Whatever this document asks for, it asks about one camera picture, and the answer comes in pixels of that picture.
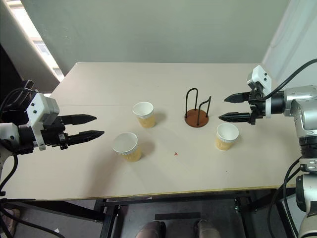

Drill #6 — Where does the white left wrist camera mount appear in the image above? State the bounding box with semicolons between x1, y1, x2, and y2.
26;92;60;151

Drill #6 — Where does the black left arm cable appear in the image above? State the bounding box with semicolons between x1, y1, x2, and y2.
0;79;36;118

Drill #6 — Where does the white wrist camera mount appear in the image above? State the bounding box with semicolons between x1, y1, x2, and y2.
246;64;272;119
26;92;60;151

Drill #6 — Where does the black right body cable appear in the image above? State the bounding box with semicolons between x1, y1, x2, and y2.
268;158;307;238

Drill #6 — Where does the brown base wire cup holder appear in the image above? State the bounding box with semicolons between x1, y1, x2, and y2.
184;87;212;128

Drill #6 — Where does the black floor cable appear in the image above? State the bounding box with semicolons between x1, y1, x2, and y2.
0;205;65;238

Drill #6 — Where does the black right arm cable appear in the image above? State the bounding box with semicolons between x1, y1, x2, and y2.
261;58;317;100

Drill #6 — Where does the yellow ribbed paper cup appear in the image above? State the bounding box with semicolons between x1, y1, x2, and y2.
215;122;240;152
132;101;156;129
112;132;143;163

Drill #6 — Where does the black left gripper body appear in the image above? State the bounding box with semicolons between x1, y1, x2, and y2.
39;116;69;151

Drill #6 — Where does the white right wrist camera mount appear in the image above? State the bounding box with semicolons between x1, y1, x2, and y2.
246;64;272;119

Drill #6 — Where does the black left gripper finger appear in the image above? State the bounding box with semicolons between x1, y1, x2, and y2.
67;130;105;147
60;114;98;125

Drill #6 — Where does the black metal table frame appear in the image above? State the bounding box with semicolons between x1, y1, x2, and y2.
0;190;298;238

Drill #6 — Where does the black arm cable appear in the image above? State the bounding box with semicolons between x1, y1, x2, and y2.
261;58;317;100
0;79;36;118

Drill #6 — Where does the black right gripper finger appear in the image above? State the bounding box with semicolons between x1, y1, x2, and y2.
218;112;252;123
224;91;252;104

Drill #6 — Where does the black flat strip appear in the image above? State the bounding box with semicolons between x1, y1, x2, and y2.
154;212;202;221

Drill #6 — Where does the black left body cable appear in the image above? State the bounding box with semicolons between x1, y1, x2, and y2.
0;145;19;197

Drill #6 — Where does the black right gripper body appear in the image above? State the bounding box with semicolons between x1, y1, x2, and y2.
248;83;265;125

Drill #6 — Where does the black body cable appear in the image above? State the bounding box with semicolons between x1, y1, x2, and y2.
0;145;19;197
268;158;307;238

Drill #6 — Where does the window with grille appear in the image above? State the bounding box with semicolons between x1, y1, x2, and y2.
31;37;61;78

